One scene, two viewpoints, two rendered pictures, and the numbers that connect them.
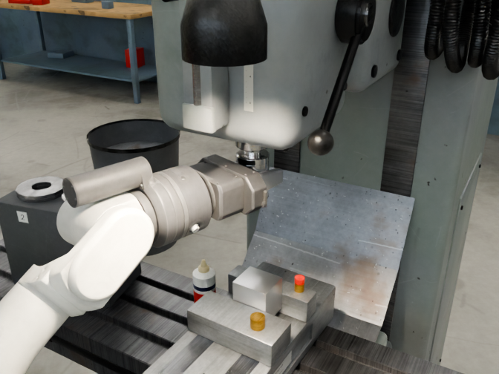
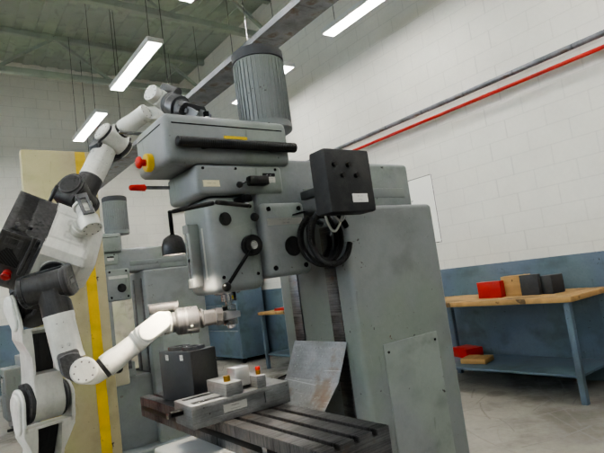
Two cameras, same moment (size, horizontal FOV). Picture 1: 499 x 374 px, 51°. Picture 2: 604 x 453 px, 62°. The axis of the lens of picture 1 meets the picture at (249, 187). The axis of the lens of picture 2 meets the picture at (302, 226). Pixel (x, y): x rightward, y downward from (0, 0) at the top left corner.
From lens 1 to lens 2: 1.27 m
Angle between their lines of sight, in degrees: 38
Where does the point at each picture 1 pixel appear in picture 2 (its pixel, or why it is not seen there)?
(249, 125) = (208, 285)
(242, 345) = (219, 389)
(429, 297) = (368, 406)
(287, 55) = (213, 258)
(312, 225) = (307, 367)
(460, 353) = not seen: outside the picture
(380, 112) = (325, 297)
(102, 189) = (158, 307)
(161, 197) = (178, 312)
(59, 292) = (135, 335)
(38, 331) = (127, 349)
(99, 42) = not seen: hidden behind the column
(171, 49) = not seen: hidden behind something
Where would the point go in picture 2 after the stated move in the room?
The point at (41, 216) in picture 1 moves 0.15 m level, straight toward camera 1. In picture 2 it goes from (173, 355) to (162, 361)
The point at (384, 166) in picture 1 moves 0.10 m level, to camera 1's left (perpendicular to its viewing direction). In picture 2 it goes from (333, 326) to (307, 329)
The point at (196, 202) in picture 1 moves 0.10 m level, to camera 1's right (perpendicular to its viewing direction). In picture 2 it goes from (191, 315) to (217, 312)
